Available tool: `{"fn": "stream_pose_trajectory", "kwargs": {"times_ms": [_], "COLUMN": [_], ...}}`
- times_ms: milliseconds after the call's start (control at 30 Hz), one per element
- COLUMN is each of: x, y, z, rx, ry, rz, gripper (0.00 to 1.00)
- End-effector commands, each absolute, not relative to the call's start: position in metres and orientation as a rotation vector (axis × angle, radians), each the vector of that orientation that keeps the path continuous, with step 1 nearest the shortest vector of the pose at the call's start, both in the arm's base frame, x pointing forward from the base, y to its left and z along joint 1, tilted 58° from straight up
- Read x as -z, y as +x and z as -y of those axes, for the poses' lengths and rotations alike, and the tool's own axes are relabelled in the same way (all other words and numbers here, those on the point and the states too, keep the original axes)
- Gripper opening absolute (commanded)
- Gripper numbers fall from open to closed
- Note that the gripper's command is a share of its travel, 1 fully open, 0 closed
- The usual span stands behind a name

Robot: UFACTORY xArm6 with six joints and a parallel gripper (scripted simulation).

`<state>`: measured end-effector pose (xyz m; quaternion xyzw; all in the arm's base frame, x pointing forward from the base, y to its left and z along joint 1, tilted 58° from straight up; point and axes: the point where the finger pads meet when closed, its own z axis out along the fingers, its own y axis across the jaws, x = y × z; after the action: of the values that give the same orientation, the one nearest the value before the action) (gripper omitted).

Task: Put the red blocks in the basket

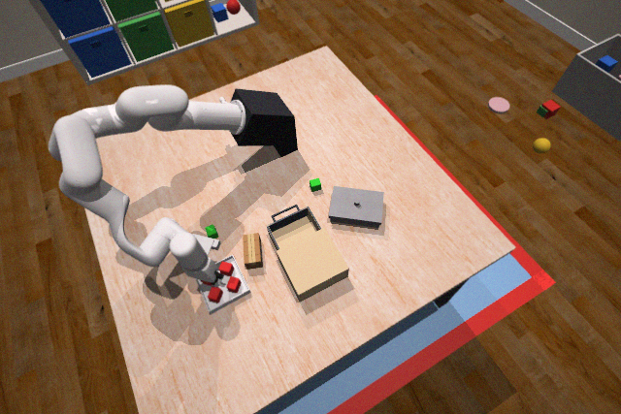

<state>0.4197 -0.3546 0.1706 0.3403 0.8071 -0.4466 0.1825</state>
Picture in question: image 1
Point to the brown cardboard box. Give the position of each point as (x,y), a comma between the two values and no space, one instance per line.
(252,251)

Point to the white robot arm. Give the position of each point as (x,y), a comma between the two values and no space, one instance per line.
(77,149)

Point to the green block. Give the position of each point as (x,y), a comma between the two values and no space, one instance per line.
(211,232)
(315,184)

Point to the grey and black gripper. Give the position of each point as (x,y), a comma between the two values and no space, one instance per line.
(210,272)

